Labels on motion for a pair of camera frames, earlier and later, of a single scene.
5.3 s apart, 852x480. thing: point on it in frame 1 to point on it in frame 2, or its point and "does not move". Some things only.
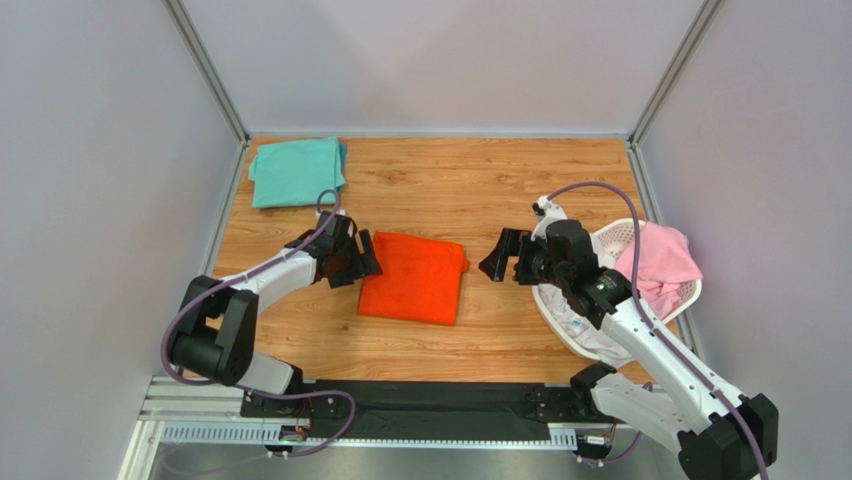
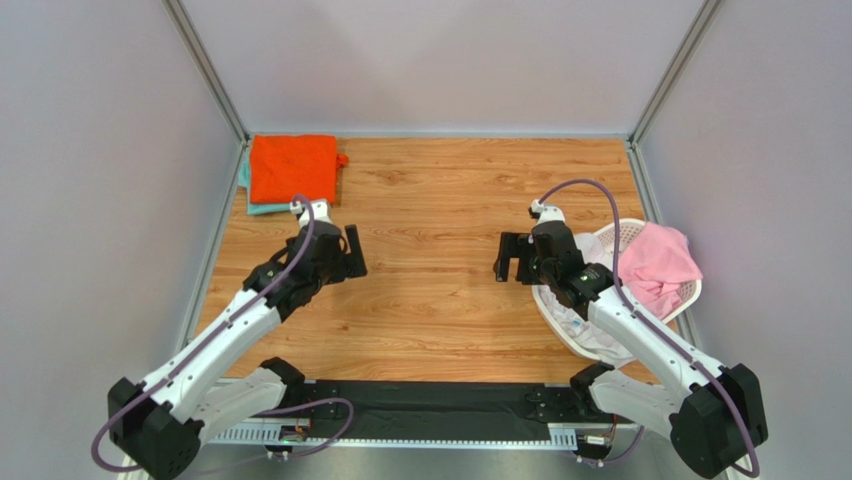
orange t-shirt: [421, 279] to [283, 167]
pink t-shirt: [666, 260] does not move
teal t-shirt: [293, 173] to [244, 180]
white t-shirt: [598, 340] does not move
